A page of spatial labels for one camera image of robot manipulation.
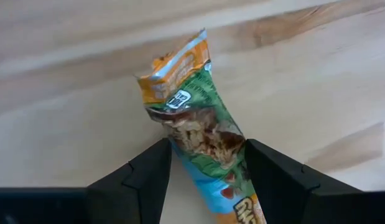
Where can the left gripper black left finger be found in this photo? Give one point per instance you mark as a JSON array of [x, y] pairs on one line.
[[136, 196]]

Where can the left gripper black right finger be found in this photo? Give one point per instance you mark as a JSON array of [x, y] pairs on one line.
[[291, 199]]

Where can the orange green granola bar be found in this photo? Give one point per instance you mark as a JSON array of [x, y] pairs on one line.
[[195, 102]]

